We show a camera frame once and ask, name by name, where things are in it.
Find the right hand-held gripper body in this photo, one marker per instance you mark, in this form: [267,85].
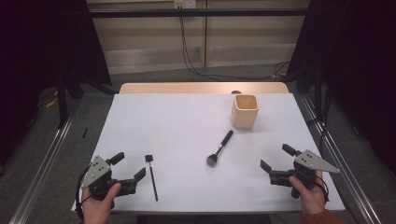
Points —
[313,162]

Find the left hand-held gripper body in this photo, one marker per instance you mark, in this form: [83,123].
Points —
[97,174]

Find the thin black makeup brush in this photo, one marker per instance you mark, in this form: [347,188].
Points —
[152,180]

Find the large black makeup brush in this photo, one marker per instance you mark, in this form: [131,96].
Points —
[220,148]

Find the beige square cup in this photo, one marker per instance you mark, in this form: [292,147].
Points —
[243,118]

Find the person's right hand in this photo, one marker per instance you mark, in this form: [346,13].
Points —
[311,197]

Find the person's left hand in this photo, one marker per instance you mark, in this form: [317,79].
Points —
[98,210]

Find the light wooden table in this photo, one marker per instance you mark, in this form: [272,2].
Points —
[186,88]

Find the black curtain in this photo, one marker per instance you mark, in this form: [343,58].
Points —
[358,62]
[40,46]

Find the black horizontal bar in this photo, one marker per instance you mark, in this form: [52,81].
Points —
[199,12]

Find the metal floor rail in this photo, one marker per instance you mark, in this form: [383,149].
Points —
[342,168]
[43,168]

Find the black stand post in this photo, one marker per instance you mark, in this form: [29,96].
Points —
[62,102]

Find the white wall outlet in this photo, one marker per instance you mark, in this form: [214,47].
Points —
[185,3]

